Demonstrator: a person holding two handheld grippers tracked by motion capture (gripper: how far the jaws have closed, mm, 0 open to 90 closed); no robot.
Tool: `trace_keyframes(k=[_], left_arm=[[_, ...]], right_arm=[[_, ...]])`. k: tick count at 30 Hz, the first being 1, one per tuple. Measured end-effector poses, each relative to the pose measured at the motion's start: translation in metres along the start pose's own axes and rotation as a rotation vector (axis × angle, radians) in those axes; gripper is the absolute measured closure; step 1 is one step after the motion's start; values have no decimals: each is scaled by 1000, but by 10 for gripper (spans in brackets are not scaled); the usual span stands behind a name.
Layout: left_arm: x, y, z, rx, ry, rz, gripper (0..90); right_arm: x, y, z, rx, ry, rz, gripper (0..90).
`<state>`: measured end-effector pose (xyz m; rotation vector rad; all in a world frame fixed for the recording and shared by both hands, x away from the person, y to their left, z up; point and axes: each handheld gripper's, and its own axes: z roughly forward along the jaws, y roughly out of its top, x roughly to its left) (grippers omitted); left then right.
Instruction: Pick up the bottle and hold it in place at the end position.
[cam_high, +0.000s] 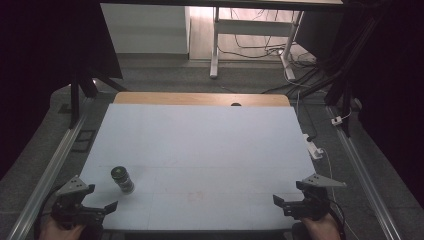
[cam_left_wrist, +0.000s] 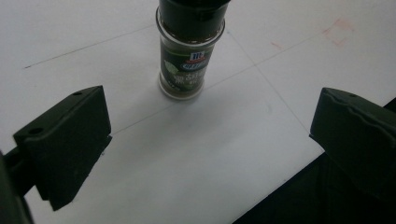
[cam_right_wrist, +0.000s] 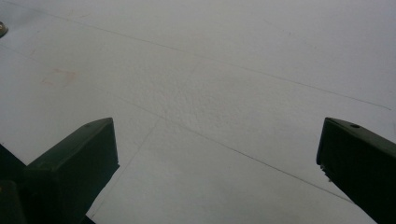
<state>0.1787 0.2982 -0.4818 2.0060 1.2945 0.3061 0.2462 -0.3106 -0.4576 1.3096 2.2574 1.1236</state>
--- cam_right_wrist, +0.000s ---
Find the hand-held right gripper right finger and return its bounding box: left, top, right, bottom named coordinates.
left=316, top=117, right=396, bottom=224

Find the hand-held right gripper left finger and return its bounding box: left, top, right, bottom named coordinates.
left=20, top=117, right=120, bottom=224

